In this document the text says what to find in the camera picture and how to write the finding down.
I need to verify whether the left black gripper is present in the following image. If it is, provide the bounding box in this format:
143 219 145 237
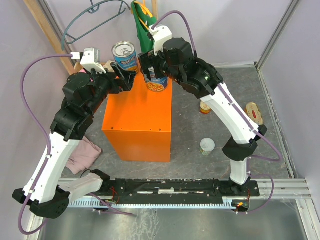
85 61 137 116

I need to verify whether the blue soup can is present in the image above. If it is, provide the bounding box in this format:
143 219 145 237
111 41 139 73

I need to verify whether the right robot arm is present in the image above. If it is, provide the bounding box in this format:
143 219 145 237
138 38 268 196

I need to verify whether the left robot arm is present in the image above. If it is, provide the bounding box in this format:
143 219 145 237
12 63 137 219

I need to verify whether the orange box counter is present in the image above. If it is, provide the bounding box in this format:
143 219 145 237
101 73 173 163

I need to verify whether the beige cloth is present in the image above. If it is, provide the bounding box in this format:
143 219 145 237
103 60 115 73

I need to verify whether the green tank top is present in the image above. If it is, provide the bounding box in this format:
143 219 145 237
130 1 154 53

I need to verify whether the wooden tray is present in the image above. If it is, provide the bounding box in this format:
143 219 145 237
74 62 106 72

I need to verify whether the wooden upright behind shirt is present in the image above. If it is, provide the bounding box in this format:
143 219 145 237
151 0 158 19

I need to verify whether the yellow plastic hanger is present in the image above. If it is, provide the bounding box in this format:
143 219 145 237
133 0 157 30

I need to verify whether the oval red sardine tin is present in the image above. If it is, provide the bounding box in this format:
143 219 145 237
199 101 212 114

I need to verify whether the teal plastic hanger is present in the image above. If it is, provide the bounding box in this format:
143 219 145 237
60 0 131 51

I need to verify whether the mauve cloth on floor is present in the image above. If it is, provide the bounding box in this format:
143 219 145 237
66 136 102 175

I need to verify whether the can with white lid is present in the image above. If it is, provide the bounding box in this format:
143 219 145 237
199 138 216 156

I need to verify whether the aluminium corner profile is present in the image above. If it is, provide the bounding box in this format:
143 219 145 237
254 0 301 73

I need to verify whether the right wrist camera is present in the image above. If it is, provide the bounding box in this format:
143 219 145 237
147 24 172 56

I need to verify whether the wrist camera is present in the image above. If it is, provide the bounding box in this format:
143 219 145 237
147 24 172 56
70 47 107 74

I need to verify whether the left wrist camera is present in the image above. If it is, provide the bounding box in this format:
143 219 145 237
70 47 107 74

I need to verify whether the wooden post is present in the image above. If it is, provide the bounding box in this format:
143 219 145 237
22 0 77 76

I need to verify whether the oval tin near wall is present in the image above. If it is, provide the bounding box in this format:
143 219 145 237
244 102 264 125

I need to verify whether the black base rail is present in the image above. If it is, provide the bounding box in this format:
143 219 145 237
90 169 260 205

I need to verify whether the light blue cable duct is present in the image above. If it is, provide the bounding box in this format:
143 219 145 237
67 195 237 209

